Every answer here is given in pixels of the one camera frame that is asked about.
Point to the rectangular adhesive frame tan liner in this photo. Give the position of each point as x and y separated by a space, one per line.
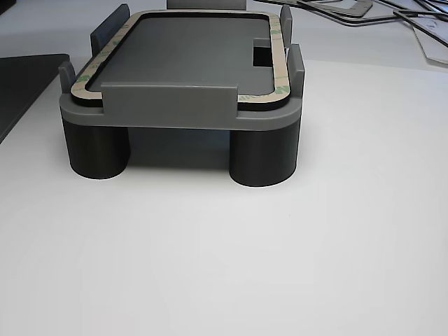
279 59

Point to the gray holder with black legs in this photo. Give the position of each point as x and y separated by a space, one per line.
168 101

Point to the white backing sheet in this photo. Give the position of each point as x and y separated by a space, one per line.
434 50

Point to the black flat tray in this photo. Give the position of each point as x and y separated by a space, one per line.
28 87

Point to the gray frame offcut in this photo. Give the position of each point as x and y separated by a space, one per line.
360 8

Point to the dark-edged gray gasket frame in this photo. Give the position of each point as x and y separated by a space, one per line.
425 29

